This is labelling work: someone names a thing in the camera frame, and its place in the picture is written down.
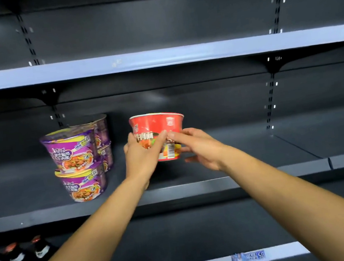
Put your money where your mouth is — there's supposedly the person's left hand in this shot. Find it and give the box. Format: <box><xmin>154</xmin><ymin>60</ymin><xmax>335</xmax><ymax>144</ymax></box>
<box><xmin>120</xmin><ymin>128</ymin><xmax>175</xmax><ymax>192</ymax></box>

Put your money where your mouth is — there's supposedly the person's left forearm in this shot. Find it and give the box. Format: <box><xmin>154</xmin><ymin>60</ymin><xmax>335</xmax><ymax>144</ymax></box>
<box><xmin>0</xmin><ymin>173</ymin><xmax>160</xmax><ymax>261</ymax></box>

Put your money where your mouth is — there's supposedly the blue price tag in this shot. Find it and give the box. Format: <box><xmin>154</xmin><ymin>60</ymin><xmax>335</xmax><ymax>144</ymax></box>
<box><xmin>231</xmin><ymin>249</ymin><xmax>267</xmax><ymax>261</ymax></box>

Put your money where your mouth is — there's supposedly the red cup noodle bowl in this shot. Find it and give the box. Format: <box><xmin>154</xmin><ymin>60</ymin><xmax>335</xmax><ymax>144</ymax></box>
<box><xmin>128</xmin><ymin>108</ymin><xmax>190</xmax><ymax>166</ymax></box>

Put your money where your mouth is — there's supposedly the dark metal store shelving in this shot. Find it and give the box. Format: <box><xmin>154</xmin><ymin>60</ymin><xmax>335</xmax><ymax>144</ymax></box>
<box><xmin>0</xmin><ymin>0</ymin><xmax>344</xmax><ymax>261</ymax></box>

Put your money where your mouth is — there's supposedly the purple cup noodle bowl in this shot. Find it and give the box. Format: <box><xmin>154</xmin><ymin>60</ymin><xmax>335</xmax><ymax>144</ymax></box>
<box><xmin>54</xmin><ymin>161</ymin><xmax>110</xmax><ymax>206</ymax></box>
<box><xmin>96</xmin><ymin>142</ymin><xmax>116</xmax><ymax>174</ymax></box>
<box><xmin>39</xmin><ymin>123</ymin><xmax>102</xmax><ymax>178</ymax></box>
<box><xmin>68</xmin><ymin>113</ymin><xmax>112</xmax><ymax>152</ymax></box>

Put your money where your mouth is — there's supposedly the person's right hand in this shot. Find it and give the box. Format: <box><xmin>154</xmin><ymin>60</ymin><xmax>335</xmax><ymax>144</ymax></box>
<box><xmin>167</xmin><ymin>123</ymin><xmax>233</xmax><ymax>180</ymax></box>

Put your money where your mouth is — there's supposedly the person's right forearm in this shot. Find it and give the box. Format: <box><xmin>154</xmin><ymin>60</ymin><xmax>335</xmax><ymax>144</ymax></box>
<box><xmin>217</xmin><ymin>131</ymin><xmax>344</xmax><ymax>261</ymax></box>

